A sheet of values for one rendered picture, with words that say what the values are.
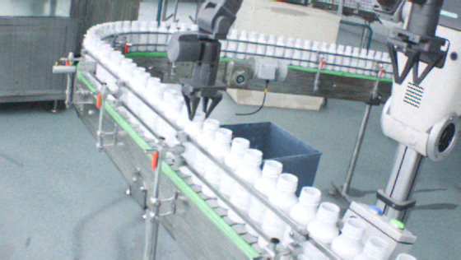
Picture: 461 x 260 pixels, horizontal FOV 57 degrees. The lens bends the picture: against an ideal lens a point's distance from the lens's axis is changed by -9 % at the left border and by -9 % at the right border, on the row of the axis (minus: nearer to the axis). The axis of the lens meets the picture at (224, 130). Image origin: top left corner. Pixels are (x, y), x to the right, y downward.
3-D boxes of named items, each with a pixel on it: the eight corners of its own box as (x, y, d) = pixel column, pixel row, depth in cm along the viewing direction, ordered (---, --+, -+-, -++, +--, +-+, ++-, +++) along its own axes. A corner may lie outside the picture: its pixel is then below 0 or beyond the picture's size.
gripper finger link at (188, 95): (176, 116, 116) (181, 80, 113) (201, 114, 120) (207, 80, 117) (188, 126, 111) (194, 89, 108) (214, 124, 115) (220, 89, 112)
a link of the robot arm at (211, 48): (227, 40, 108) (215, 34, 112) (202, 39, 104) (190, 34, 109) (222, 68, 111) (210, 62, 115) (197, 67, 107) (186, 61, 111)
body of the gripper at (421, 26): (444, 49, 80) (454, 11, 77) (416, 45, 74) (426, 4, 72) (418, 40, 85) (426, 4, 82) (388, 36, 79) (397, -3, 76)
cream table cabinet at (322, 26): (301, 95, 613) (318, 9, 572) (321, 111, 557) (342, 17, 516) (222, 87, 581) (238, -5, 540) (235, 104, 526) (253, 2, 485)
